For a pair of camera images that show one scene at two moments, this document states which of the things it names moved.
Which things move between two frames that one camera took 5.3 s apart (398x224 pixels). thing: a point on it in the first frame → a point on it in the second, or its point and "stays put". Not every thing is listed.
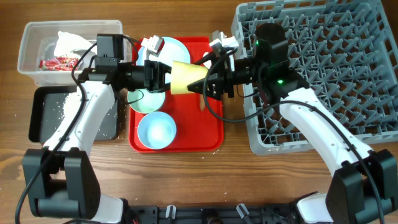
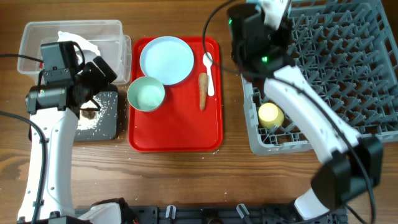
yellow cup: [183, 74] → [270, 116]
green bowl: [142, 101] stays put
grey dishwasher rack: [346, 52] stays put
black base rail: [240, 214] stays put
